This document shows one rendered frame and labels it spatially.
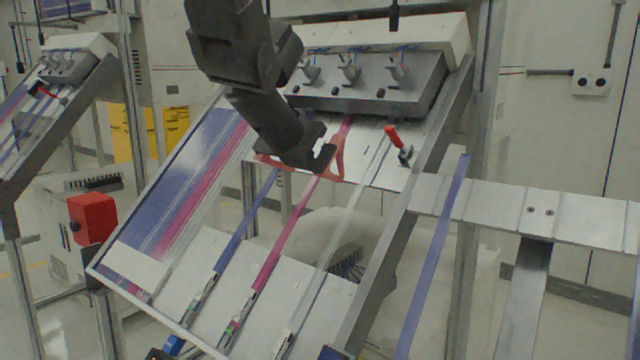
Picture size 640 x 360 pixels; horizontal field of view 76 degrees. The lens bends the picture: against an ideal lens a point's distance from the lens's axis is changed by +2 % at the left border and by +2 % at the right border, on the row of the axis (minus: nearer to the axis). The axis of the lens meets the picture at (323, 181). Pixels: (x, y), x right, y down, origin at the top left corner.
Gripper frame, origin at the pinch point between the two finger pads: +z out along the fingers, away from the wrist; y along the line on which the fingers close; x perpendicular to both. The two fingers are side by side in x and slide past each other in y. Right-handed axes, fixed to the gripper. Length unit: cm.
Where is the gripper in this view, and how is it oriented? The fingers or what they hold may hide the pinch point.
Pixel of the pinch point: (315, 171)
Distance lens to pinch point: 63.7
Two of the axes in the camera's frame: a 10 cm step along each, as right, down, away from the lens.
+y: -7.8, -1.9, 5.9
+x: -4.5, 8.3, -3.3
